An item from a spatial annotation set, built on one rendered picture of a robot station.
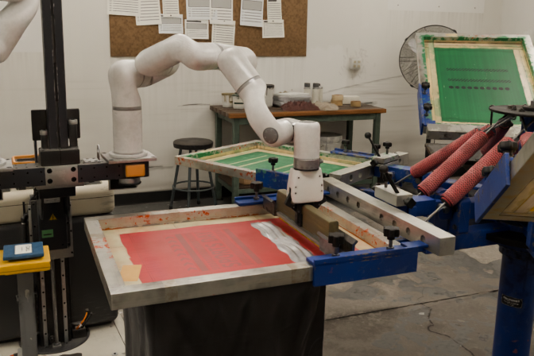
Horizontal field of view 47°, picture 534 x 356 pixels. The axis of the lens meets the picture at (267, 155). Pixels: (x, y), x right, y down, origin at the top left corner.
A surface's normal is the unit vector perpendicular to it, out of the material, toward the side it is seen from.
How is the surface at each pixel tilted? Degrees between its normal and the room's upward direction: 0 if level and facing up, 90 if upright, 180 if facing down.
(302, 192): 93
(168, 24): 86
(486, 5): 90
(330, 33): 90
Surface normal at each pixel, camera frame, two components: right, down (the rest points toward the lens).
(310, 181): 0.40, 0.20
